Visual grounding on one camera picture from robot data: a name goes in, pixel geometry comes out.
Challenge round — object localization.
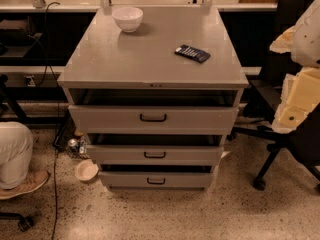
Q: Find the black chair caster base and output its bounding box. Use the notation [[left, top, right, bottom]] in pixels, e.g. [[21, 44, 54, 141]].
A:
[[0, 212, 34, 232]]

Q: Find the grey top drawer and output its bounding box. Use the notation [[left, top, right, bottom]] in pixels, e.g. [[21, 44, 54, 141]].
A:
[[69, 105, 238, 135]]

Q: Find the black office chair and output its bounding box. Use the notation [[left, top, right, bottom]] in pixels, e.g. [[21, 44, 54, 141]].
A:
[[233, 0, 320, 190]]

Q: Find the white ceramic bowl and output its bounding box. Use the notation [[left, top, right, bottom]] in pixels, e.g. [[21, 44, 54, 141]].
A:
[[112, 7, 144, 32]]

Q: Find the grey metal drawer cabinet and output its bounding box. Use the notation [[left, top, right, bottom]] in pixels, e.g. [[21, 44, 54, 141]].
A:
[[58, 6, 248, 178]]

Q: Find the wall power outlet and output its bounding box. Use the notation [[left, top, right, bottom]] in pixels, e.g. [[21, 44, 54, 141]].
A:
[[25, 76, 36, 87]]

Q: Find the tan sneaker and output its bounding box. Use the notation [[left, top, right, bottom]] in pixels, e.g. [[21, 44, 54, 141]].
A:
[[0, 170, 49, 200]]

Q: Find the grey middle drawer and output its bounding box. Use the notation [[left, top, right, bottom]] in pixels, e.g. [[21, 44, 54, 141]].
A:
[[87, 145, 223, 166]]

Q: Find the small bowl on floor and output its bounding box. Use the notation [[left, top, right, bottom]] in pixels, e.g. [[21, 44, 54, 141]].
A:
[[75, 159, 99, 181]]

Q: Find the grey drawer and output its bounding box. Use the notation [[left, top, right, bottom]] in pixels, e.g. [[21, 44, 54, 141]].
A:
[[98, 171, 213, 189], [87, 145, 223, 166], [69, 105, 238, 135]]

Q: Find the drink can on floor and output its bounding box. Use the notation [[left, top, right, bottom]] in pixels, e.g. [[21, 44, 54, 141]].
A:
[[68, 138, 79, 152]]

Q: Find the dark blue calculator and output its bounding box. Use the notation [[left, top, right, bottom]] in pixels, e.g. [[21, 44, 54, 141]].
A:
[[174, 45, 211, 63]]

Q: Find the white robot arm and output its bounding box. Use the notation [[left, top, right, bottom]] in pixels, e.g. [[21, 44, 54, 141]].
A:
[[270, 0, 320, 134]]

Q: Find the grey bottom drawer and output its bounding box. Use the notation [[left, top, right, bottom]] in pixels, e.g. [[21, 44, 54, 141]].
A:
[[98, 171, 213, 189]]

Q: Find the black power cable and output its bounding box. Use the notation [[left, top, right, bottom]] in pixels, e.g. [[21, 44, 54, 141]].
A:
[[33, 1, 62, 240]]

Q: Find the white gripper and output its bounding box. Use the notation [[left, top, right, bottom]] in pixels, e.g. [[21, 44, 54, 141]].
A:
[[269, 26, 320, 133]]

